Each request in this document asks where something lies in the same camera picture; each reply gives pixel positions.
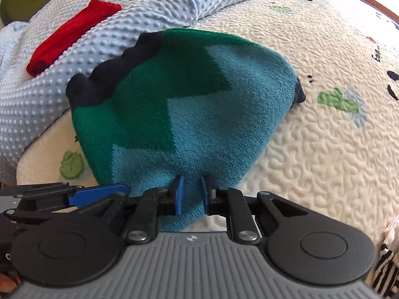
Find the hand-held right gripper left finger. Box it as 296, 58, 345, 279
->
75, 175, 185, 245

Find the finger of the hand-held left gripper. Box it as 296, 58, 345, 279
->
19, 182, 129, 208
1, 202, 82, 225

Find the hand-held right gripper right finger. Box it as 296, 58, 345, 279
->
199, 175, 309, 245

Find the blue green knit sweater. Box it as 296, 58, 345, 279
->
66, 28, 307, 233

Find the white quilted printed bedspread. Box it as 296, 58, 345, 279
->
15, 0, 399, 256

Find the red cloth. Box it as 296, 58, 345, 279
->
26, 0, 123, 77

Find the light blue dotted blanket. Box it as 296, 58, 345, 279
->
0, 0, 316, 185

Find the black white striped cloth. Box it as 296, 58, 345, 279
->
372, 211, 399, 299

